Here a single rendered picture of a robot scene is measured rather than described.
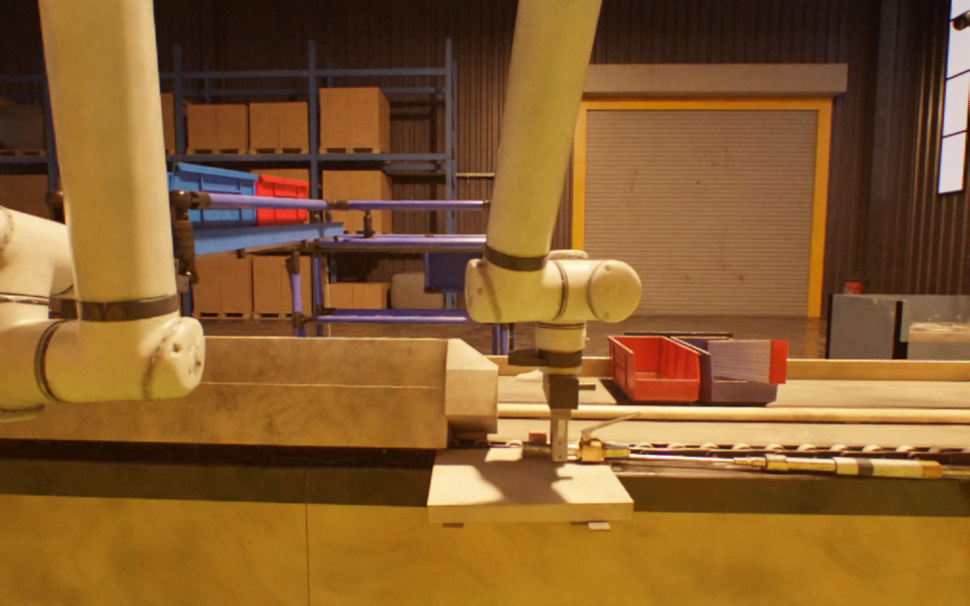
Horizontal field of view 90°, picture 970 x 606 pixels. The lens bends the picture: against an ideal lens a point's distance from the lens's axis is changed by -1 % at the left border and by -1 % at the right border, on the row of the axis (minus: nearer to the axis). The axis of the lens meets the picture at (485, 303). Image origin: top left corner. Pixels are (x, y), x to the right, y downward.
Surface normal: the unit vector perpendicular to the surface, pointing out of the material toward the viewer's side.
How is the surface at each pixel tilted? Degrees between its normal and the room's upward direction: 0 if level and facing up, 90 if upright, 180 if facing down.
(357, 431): 80
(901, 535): 90
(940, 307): 90
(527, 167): 112
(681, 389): 95
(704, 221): 90
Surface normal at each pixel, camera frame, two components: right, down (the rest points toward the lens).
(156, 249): 0.96, 0.07
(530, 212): 0.17, 0.48
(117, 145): 0.59, 0.16
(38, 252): 1.00, -0.03
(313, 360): -0.04, -0.09
